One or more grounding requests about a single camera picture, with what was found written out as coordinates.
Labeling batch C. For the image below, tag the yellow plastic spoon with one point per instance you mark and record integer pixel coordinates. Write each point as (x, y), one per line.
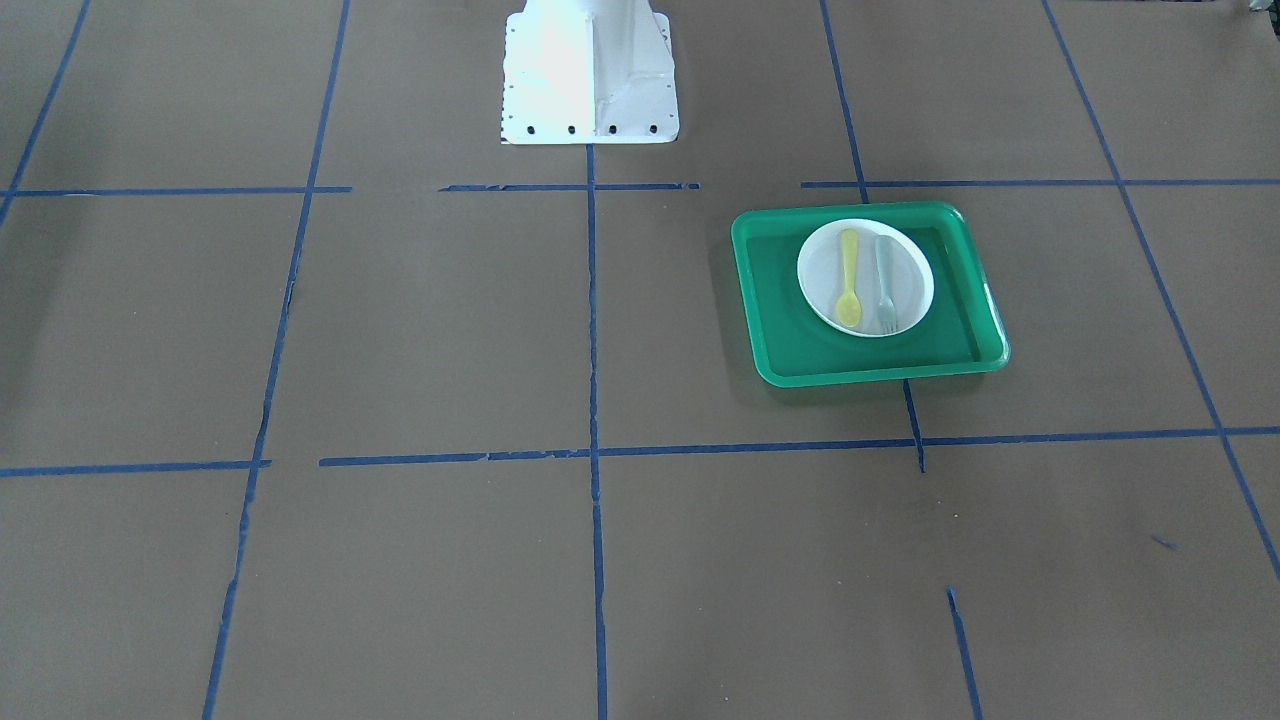
(848, 305)

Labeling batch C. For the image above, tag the white round plate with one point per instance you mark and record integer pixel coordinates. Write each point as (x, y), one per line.
(818, 272)

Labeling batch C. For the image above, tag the grey plastic fork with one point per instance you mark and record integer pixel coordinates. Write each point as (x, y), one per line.
(887, 316)

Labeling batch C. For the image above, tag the green plastic tray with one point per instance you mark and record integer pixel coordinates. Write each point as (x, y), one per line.
(792, 348)

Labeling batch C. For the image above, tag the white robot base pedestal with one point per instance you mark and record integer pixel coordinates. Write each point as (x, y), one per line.
(580, 72)

